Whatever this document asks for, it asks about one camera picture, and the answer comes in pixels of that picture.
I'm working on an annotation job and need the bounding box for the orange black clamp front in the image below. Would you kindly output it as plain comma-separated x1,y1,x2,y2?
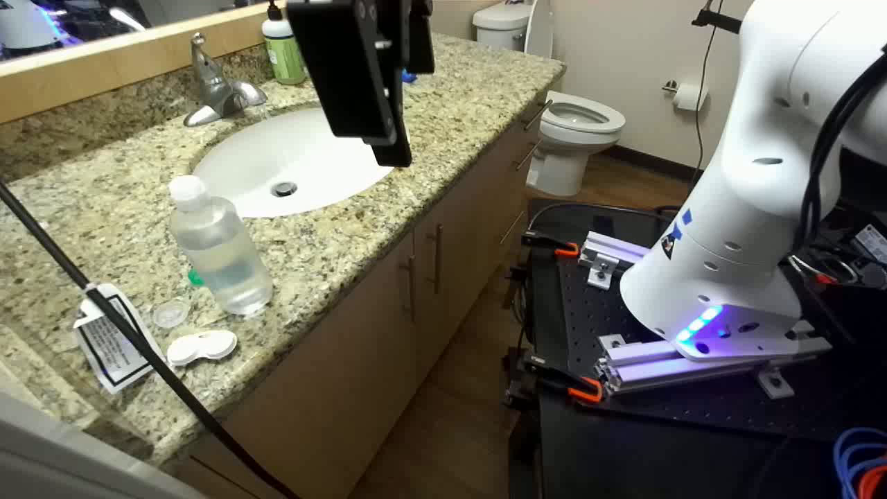
505,349,605,408

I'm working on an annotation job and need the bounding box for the clear round lid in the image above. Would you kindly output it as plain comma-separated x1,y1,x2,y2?
149,300,189,331

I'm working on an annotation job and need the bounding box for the wooden vanity cabinet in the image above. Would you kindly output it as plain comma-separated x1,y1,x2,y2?
186,95,544,499

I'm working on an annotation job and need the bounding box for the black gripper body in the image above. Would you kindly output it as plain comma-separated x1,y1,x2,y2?
285,0,434,145

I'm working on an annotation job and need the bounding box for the black power cable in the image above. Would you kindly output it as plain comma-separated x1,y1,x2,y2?
0,180,299,499

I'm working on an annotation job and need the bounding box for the orange black clamp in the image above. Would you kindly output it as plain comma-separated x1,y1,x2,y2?
522,234,581,261
505,349,605,408

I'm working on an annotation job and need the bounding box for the white toilet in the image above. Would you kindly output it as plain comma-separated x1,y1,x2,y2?
470,0,626,196

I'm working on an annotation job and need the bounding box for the white oval sink basin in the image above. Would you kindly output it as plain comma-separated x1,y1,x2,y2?
195,106,390,218

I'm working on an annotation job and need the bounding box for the chrome sink faucet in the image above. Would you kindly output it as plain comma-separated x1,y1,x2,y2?
184,34,265,128

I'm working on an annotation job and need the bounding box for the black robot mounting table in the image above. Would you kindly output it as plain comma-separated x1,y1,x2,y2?
505,200,887,499

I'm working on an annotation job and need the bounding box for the wood framed mirror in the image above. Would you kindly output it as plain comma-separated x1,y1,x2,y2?
0,4,263,123

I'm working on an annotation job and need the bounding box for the blue coiled cable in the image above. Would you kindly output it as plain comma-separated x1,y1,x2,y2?
832,424,887,499

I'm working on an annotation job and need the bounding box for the toilet paper roll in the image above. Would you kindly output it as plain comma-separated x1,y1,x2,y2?
662,80,710,113

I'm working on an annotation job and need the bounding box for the clear plastic bottle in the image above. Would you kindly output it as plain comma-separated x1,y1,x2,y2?
170,175,272,315

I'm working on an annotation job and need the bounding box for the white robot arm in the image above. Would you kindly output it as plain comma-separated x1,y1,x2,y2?
285,0,887,360

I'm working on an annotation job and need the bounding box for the green soap dispenser bottle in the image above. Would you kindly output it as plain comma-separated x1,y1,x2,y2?
260,0,307,85

